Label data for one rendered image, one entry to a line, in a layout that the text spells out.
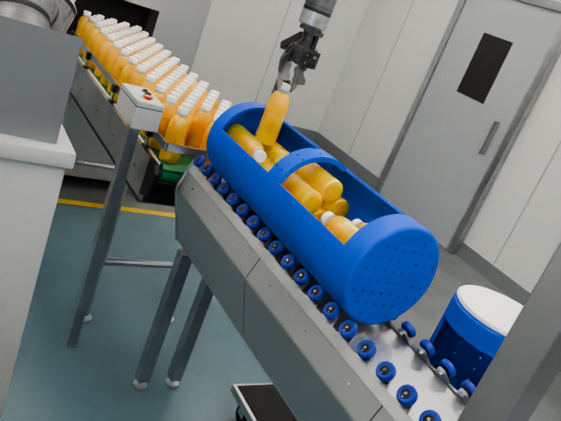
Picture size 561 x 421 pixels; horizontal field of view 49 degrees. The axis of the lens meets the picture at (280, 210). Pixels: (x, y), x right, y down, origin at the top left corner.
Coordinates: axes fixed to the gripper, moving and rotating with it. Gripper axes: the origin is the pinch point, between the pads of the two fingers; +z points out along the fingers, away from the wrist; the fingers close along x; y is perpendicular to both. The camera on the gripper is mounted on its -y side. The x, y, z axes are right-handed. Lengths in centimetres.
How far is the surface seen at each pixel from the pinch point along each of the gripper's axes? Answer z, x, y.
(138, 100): 23, -34, -29
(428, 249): 15, 6, 76
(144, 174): 51, -23, -32
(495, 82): -18, 328, -196
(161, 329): 104, -7, -9
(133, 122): 31, -34, -29
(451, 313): 35, 29, 75
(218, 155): 27.8, -14.3, -0.5
